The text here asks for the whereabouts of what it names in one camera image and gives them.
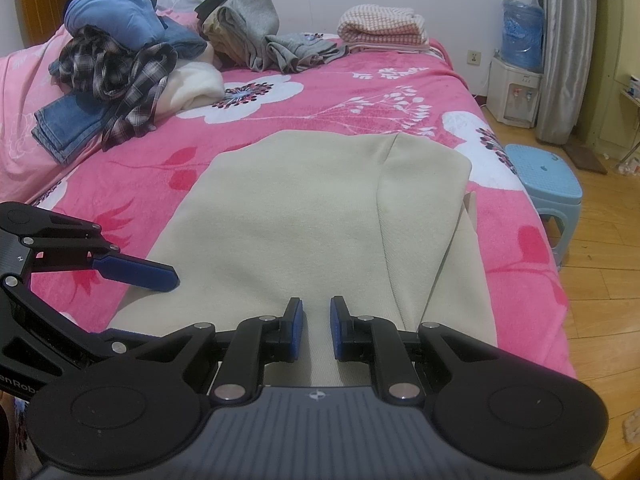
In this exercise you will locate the grey hoodie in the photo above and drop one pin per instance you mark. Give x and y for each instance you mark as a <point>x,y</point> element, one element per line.
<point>252,20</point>

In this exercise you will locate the black white plaid shirt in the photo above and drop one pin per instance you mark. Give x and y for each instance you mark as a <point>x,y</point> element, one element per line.
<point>115,75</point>

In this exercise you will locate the light blue garment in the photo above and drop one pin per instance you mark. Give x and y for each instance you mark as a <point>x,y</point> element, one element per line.
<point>110,15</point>

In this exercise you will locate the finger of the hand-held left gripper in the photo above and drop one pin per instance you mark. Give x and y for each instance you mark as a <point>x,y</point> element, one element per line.
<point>140,274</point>
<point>60,332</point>

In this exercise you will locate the wall socket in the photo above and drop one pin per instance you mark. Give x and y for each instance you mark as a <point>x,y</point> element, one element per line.
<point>473,57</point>

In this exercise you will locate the white water dispenser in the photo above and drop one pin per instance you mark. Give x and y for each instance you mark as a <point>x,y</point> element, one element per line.
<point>512,95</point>

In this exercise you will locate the brown floor mat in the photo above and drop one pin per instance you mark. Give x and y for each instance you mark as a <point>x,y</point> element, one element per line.
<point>586,160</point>

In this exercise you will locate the folding table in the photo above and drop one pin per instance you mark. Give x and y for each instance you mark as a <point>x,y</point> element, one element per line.
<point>632,92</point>

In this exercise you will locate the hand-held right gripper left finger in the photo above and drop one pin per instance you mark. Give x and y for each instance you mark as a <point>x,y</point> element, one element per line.
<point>297,332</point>

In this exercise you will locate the grey pants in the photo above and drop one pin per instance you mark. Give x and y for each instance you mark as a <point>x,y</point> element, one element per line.
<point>305,50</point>

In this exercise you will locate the white fleece garment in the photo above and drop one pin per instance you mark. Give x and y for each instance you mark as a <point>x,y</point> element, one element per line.
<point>195,85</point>

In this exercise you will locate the khaki garment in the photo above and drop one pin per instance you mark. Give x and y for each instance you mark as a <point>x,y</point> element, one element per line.
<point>215,30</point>

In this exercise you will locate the blue water bottle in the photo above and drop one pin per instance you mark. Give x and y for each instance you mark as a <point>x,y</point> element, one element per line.
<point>522,35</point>

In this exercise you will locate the blue plastic stool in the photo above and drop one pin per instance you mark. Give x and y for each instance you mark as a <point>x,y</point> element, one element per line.
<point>542,175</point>

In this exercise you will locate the blue jeans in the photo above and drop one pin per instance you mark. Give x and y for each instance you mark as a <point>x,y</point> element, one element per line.
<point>70,120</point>

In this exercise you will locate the blue denim garment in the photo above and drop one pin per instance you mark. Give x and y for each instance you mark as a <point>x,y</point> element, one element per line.
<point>182,40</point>

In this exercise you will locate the beige zip jacket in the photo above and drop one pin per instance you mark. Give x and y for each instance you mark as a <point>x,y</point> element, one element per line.
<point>300,220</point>

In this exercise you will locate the grey curtain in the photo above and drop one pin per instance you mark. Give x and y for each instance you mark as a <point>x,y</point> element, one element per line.
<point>567,50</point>

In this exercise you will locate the pink checkered folded blanket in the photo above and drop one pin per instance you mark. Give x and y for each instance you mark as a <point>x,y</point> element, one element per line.
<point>382,27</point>

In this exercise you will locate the pale grey quilt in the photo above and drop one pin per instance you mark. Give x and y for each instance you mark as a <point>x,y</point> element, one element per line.
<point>180,0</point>

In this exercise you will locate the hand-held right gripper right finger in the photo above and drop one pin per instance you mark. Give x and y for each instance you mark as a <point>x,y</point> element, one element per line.
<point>336,332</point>

